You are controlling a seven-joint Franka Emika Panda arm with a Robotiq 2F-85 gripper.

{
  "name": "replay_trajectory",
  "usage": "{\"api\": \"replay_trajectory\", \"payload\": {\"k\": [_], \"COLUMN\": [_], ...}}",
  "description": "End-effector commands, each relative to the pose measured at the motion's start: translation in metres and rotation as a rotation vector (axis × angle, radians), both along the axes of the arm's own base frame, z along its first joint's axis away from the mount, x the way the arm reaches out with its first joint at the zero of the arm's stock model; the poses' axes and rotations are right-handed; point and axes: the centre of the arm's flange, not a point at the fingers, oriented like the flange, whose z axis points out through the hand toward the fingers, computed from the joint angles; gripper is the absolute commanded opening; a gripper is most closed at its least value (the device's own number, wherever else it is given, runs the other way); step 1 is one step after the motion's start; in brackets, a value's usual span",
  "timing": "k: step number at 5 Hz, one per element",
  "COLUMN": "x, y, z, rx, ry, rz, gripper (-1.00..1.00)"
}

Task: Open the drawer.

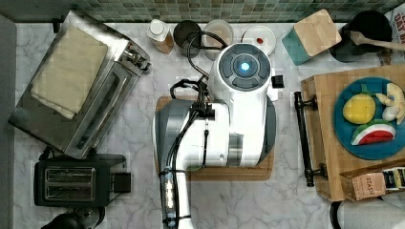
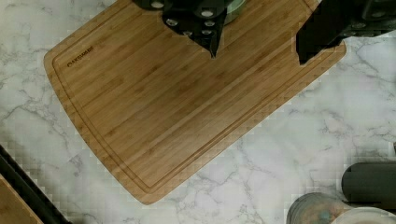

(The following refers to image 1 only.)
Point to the black drawer handle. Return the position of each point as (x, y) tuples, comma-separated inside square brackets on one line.
[(300, 105)]

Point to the wooden drawer unit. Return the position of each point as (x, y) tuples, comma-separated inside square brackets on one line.
[(321, 91)]

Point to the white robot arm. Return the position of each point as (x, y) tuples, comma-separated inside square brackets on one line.
[(231, 123)]

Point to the dark glass jar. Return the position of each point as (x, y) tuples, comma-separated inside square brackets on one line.
[(185, 32)]

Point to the wooden cutting board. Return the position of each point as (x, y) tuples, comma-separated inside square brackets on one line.
[(262, 171)]

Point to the clear plastic container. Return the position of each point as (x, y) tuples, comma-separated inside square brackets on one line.
[(221, 28)]

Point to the white-capped amber bottle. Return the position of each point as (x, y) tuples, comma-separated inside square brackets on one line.
[(161, 36)]

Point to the white lidded bowl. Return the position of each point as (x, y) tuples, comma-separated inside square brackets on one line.
[(262, 37)]

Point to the stainless steel toaster oven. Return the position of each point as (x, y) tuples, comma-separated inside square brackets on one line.
[(122, 66)]

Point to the black two-slot toaster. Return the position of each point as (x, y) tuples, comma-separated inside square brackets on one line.
[(95, 181)]

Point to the teal box with wooden lid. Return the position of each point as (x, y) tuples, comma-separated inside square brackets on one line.
[(311, 36)]

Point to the folded beige cloth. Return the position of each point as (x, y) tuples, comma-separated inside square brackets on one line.
[(68, 75)]

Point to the blue plate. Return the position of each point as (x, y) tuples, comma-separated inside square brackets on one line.
[(344, 129)]

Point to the yellow toy lemon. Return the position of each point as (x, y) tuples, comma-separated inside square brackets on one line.
[(359, 109)]

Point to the black kettle top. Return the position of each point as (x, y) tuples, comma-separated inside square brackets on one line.
[(78, 218)]

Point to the brown tea box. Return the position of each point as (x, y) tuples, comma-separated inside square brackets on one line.
[(371, 185)]

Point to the wooden spoon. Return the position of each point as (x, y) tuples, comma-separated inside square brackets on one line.
[(359, 39)]

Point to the toy watermelon slice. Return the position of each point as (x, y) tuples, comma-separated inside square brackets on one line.
[(375, 131)]

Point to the toy garlic banana piece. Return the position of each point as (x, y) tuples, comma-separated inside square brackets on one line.
[(394, 103)]

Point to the black utensil holder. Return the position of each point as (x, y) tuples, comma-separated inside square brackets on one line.
[(372, 24)]

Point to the white paper towel roll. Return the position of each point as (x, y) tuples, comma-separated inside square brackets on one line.
[(366, 214)]

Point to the oat package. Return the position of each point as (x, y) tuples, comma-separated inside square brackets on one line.
[(397, 22)]

